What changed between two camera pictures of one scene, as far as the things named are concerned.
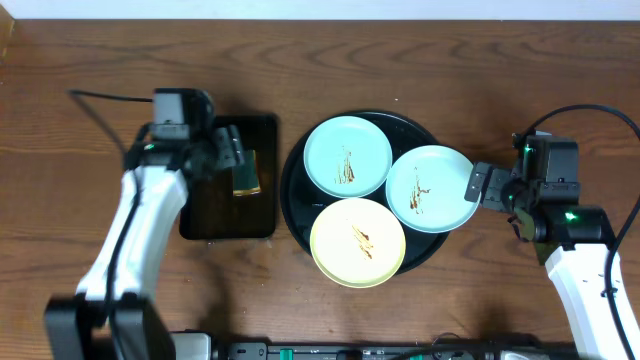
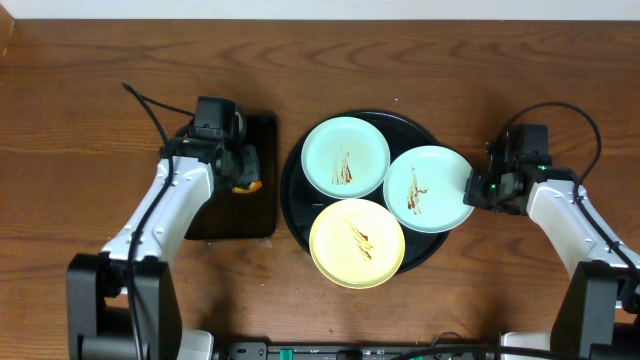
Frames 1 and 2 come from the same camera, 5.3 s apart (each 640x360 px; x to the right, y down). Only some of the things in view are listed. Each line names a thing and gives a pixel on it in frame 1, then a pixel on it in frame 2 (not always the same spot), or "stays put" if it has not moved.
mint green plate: [426, 189] stays put
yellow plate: [357, 243] stays put
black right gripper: [498, 179] stays put
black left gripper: [229, 146] → [248, 167]
